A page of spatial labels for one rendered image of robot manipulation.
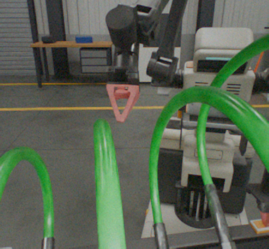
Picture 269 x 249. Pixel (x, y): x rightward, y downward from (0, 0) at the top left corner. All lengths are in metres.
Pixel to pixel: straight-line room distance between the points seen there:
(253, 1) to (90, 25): 3.95
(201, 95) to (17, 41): 6.76
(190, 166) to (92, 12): 5.61
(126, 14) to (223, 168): 0.87
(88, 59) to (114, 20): 4.75
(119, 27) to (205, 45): 0.54
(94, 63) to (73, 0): 1.89
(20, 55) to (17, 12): 1.00
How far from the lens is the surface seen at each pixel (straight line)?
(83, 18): 6.50
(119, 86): 0.51
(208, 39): 1.01
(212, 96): 0.18
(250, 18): 7.16
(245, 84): 1.08
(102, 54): 5.21
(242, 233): 0.71
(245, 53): 0.30
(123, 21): 0.51
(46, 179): 0.37
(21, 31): 6.83
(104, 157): 0.15
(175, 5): 0.96
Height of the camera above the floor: 1.43
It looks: 21 degrees down
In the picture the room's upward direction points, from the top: straight up
